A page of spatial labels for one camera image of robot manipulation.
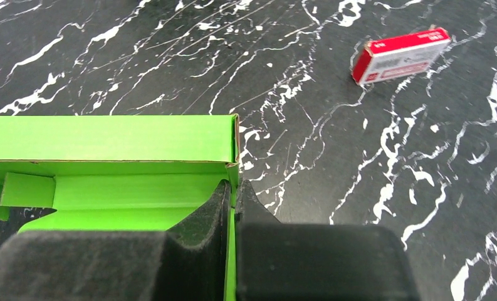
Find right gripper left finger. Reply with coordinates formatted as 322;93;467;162
0;180;231;300

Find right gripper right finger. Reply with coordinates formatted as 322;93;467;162
234;180;420;300

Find green paper box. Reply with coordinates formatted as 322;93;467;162
0;115;239;300

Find small red block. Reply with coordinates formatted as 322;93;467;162
351;27;451;85

